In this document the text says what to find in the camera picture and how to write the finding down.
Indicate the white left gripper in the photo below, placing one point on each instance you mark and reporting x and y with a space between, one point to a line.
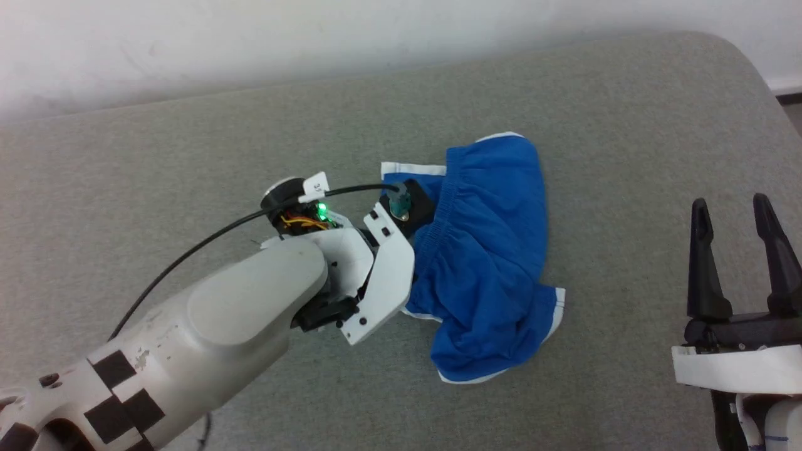
388 269

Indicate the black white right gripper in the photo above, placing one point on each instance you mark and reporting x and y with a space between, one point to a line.
745 357

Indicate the blue shorts with white trim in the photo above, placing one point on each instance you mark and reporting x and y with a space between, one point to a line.
489 250

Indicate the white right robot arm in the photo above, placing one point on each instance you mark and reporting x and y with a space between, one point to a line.
764 419

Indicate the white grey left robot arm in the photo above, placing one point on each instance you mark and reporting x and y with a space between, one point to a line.
219 326

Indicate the white paper label tag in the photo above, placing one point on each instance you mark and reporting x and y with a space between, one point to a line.
313 186

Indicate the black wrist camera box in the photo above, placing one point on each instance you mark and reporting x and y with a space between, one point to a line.
415 203

